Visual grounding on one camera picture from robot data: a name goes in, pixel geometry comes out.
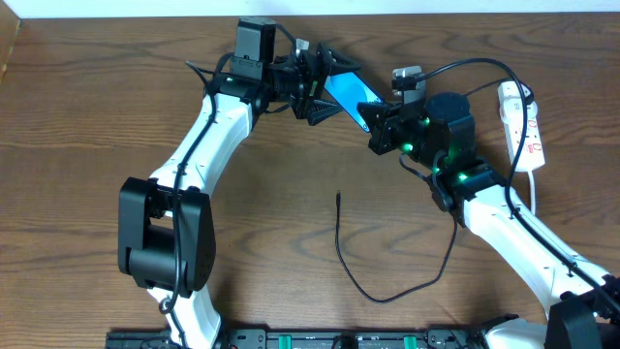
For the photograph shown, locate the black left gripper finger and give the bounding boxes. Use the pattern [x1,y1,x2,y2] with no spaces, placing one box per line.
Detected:
[306,100,343,126]
[317,43,361,76]

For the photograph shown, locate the blue Galaxy smartphone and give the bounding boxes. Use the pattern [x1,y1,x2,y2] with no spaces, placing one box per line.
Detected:
[325,72,384,133]

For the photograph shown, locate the black charger cable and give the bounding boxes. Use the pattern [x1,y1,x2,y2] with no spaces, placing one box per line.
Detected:
[334,77,535,305]

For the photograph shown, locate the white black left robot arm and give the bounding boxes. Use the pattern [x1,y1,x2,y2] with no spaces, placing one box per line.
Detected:
[117,16,360,348]

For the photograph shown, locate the white USB charger plug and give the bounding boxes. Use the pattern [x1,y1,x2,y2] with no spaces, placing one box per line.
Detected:
[499,95,538,124]

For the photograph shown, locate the white power strip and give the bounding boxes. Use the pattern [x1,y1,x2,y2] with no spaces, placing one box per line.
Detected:
[498,80,545,173]

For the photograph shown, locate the white power strip cord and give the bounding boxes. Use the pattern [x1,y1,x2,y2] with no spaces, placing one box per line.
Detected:
[526,169,539,217]

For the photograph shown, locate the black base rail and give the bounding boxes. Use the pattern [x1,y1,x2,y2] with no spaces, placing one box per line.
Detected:
[104,329,490,349]

